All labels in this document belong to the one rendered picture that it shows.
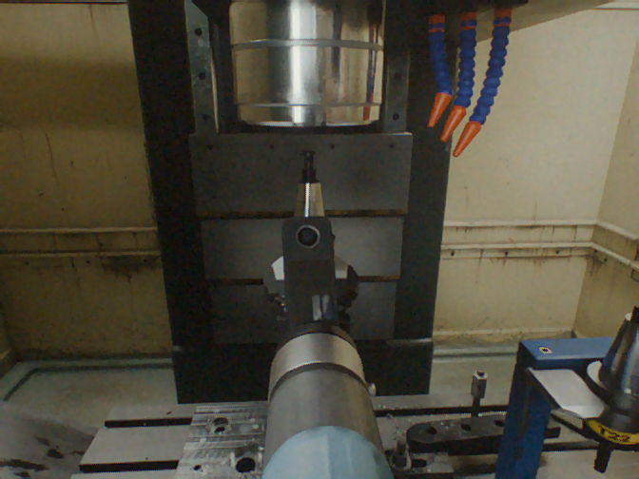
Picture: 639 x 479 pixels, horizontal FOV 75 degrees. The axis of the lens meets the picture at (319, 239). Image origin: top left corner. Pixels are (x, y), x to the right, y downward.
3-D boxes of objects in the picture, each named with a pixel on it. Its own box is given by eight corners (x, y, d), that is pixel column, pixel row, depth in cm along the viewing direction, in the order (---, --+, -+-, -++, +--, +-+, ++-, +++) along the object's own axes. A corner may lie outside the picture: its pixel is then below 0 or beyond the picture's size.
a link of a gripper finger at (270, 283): (258, 278, 48) (271, 316, 41) (257, 266, 48) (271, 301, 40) (298, 274, 50) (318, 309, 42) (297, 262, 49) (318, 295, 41)
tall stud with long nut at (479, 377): (482, 433, 77) (492, 374, 73) (468, 434, 77) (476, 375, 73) (476, 422, 80) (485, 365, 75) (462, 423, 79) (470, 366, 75)
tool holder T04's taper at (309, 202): (325, 230, 53) (325, 178, 51) (329, 241, 49) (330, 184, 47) (290, 231, 52) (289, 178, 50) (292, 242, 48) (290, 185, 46)
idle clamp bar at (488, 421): (555, 457, 72) (563, 427, 70) (411, 476, 69) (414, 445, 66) (537, 435, 76) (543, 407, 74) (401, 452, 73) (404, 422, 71)
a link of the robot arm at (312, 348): (265, 362, 29) (381, 359, 29) (269, 328, 33) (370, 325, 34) (269, 446, 31) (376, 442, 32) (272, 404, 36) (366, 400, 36)
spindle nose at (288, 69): (363, 118, 55) (366, 15, 51) (398, 125, 40) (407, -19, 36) (240, 118, 53) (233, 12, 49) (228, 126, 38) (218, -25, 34)
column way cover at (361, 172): (398, 342, 106) (413, 134, 89) (208, 348, 103) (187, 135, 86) (394, 332, 110) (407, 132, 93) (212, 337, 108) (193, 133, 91)
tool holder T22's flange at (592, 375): (631, 382, 45) (637, 362, 44) (673, 424, 39) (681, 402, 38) (571, 379, 45) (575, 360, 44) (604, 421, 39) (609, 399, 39)
